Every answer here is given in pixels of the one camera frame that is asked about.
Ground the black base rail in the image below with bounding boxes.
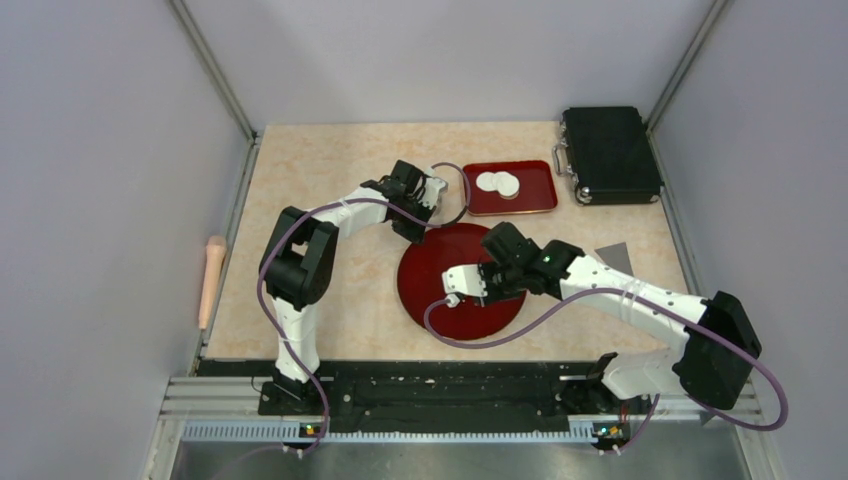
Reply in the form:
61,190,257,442
197,360,651,434

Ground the round red tray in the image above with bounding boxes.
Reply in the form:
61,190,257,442
397,223,526,341

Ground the beige wooden rolling pin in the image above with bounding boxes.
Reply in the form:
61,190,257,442
198,235,228,330

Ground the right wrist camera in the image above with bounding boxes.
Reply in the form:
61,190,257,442
441,264,488,308

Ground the black case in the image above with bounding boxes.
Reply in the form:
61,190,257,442
552,106,664,206

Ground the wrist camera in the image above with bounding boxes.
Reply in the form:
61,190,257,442
441,264,488,308
420,176,449,211

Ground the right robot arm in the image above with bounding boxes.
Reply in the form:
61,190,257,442
443,222,762,412

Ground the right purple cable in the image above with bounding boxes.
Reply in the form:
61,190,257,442
422,286,791,455

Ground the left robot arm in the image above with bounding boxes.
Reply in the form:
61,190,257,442
257,160,448,414

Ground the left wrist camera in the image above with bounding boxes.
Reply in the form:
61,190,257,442
420,176,449,211

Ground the left white wrapper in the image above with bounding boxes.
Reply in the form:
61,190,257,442
475,171,499,193

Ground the rectangular red tray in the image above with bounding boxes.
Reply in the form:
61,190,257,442
462,160,558,216

